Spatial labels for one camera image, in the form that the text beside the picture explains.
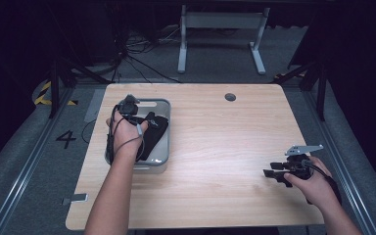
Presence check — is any yellow black floor tape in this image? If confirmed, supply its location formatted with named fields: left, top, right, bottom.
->
left=33, top=80, right=79, bottom=107

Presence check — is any person's right hand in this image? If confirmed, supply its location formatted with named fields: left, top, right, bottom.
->
left=283, top=156, right=341, bottom=211

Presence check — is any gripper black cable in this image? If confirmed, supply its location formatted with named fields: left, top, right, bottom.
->
left=302, top=159, right=343, bottom=206
left=106, top=104, right=145, bottom=165

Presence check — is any grey plastic bin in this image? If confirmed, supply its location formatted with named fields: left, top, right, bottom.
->
left=104, top=98, right=172, bottom=172

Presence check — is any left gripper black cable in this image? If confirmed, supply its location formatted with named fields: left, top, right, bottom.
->
left=106, top=104, right=145, bottom=165

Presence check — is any black glove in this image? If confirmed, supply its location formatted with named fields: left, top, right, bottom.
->
left=136, top=111, right=169, bottom=162

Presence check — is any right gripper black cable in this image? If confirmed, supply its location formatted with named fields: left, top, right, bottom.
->
left=302, top=159, right=343, bottom=206

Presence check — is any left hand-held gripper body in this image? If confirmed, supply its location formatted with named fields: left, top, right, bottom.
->
left=115, top=94, right=145, bottom=126

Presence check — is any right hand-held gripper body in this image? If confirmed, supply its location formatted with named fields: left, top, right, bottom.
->
left=280, top=144, right=325, bottom=181

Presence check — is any grey tape strip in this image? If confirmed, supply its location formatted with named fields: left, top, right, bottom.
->
left=61, top=193, right=89, bottom=207

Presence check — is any bundle of floor cables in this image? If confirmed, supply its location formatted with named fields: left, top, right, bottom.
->
left=111, top=23, right=183, bottom=84

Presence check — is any person's left hand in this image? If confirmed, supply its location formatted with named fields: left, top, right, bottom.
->
left=106, top=111, right=150, bottom=159

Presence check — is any black metal stand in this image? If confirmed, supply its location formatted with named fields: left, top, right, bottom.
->
left=273, top=60, right=328, bottom=122
left=47, top=56, right=113, bottom=119

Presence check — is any white metal desk frame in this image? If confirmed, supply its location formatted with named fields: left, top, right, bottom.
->
left=176, top=4, right=271, bottom=75

